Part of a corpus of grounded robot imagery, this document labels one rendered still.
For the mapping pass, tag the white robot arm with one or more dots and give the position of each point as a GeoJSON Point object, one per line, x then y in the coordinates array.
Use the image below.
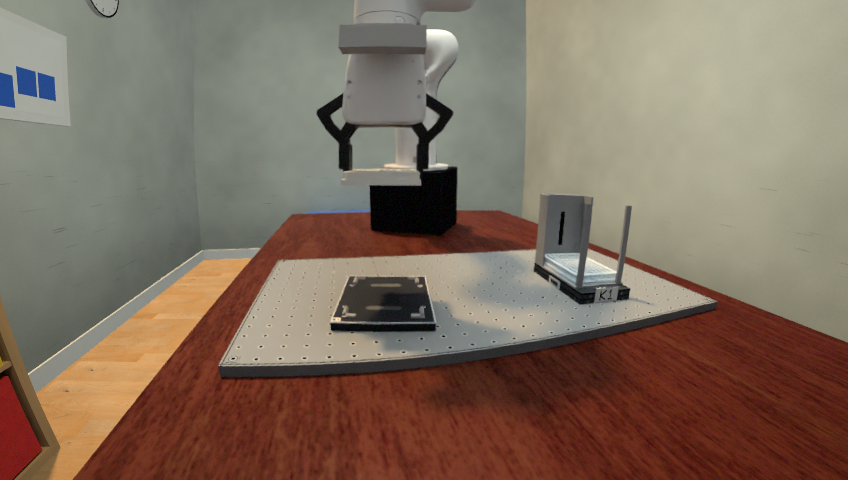
{"type": "Point", "coordinates": [385, 27]}

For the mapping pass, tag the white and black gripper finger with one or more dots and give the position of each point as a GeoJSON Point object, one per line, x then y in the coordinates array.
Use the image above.
{"type": "Point", "coordinates": [426, 136]}
{"type": "Point", "coordinates": [341, 136]}

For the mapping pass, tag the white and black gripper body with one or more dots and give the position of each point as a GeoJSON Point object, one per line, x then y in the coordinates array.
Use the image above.
{"type": "Point", "coordinates": [384, 90]}

